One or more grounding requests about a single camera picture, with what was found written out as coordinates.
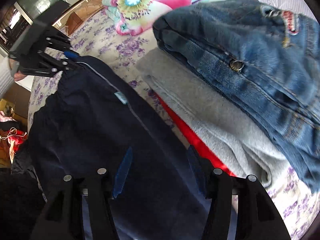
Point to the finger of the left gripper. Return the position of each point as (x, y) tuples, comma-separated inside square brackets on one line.
[(72, 55)]

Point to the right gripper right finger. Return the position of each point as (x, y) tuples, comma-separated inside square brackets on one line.
[(258, 217)]

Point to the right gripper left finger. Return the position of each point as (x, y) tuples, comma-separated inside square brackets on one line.
[(79, 208)]

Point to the navy blue pants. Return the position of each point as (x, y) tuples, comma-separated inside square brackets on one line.
[(96, 120)]

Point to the person left hand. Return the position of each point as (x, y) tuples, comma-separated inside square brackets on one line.
[(18, 76)]

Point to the folded grey garment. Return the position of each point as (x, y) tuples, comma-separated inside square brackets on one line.
[(228, 132)]

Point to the folded red garment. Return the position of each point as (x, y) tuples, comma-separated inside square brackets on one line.
[(194, 140)]

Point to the folded blue jeans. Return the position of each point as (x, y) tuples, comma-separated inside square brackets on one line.
[(264, 60)]

